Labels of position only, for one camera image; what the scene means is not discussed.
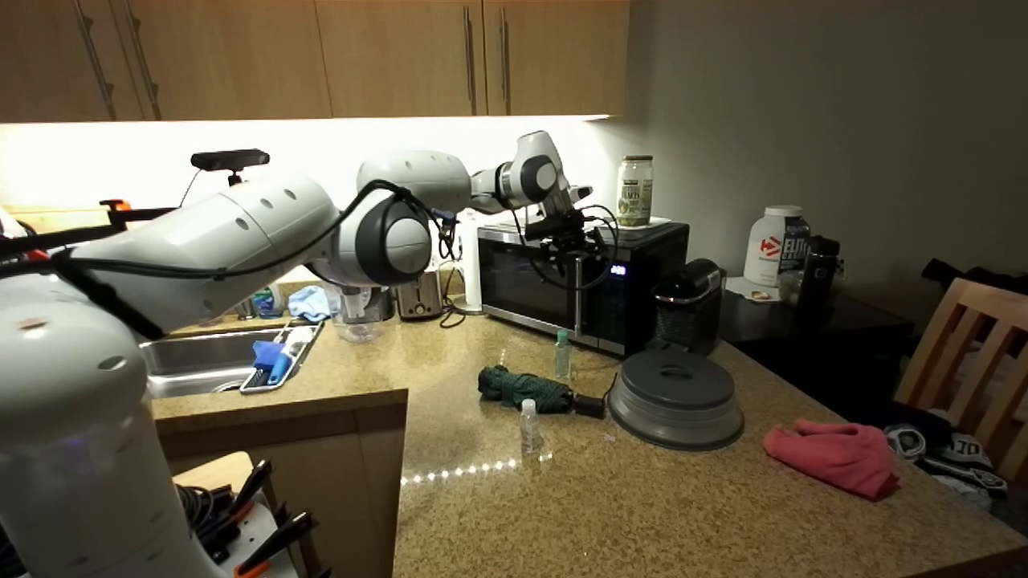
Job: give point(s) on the blue sponge brush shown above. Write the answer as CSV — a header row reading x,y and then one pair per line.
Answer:
x,y
272,357

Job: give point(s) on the wooden counter base cabinet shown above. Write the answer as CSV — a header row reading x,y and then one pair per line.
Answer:
x,y
324,482

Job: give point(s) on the black camera stand with clamp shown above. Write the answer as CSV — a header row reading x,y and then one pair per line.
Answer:
x,y
44,241

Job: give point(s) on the white jug with red label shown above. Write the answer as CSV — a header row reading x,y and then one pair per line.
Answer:
x,y
767,251

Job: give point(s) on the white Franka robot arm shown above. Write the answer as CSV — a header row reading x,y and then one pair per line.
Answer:
x,y
214,230

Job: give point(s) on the black pod coffee maker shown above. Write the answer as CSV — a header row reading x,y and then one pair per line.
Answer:
x,y
685,306

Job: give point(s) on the small clear plastic bottle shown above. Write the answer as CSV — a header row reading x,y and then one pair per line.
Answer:
x,y
527,427

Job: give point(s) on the stainless steel sink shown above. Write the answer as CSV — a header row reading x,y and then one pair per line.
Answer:
x,y
194,362

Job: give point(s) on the dish soap bottle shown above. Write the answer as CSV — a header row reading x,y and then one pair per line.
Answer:
x,y
260,302

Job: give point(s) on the dark drink bottle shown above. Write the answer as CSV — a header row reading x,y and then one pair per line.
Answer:
x,y
796,262

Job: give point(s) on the wooden slatted chair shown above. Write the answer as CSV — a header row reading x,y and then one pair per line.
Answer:
x,y
960,355

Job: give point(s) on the wooden upper cabinets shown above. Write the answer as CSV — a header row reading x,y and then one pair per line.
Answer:
x,y
214,53

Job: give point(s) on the glass storage jar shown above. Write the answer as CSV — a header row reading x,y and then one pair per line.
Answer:
x,y
635,193

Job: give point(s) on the dark side table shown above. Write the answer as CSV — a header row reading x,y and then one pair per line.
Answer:
x,y
825,347

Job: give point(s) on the small green plastic bottle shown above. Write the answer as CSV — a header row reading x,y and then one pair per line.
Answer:
x,y
562,355

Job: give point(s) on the silver toaster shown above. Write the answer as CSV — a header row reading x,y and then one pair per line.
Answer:
x,y
419,300

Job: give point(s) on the light blue cloth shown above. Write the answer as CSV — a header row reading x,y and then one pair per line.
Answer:
x,y
309,302

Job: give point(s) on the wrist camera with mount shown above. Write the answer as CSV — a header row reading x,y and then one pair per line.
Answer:
x,y
572,201

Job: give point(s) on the black steel microwave oven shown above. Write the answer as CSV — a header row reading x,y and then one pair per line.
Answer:
x,y
518,292

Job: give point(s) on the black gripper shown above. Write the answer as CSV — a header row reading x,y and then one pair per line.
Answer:
x,y
556,230

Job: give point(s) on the black stereo camera bar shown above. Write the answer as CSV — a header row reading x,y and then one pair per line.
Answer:
x,y
229,159

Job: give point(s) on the white sponge tray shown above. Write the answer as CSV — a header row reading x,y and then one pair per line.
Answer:
x,y
292,357

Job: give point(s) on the black tall bottle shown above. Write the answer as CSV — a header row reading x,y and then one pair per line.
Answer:
x,y
825,274

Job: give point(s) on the wooden cart with black tools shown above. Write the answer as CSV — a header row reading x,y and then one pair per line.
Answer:
x,y
229,514

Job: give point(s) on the black and white bag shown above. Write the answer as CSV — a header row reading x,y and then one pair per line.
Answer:
x,y
951,454

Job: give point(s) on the red cloth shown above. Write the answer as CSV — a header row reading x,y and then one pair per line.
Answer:
x,y
836,454

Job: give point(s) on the water filter pitcher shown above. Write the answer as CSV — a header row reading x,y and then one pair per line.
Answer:
x,y
358,313

